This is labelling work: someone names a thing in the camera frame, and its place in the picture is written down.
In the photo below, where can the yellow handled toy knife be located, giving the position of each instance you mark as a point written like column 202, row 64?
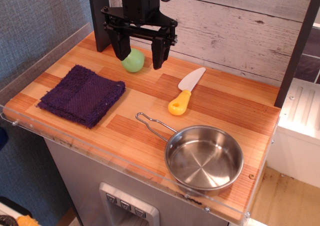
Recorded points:
column 179, row 105

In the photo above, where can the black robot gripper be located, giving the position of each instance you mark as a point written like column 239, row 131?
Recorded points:
column 140, row 19

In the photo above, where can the dark left shelf post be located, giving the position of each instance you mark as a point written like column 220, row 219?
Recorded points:
column 98, row 19

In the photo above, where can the clear acrylic left guard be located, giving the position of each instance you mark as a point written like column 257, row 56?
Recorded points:
column 30, row 74

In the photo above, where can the purple folded cloth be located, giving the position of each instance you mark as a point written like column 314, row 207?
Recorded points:
column 82, row 96

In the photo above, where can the orange object bottom left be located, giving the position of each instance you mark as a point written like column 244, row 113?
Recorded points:
column 26, row 220

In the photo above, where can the dark shelf post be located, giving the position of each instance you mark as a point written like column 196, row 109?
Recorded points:
column 98, row 19
column 302, row 39

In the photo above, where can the green ball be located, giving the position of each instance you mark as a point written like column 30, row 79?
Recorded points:
column 134, row 62

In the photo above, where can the grey cabinet with dispenser panel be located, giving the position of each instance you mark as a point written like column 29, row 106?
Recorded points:
column 105, row 196

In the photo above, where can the dark right shelf post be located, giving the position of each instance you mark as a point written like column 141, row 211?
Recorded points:
column 302, row 39

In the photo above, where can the stainless steel pot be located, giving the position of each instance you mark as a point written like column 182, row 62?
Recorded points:
column 202, row 159

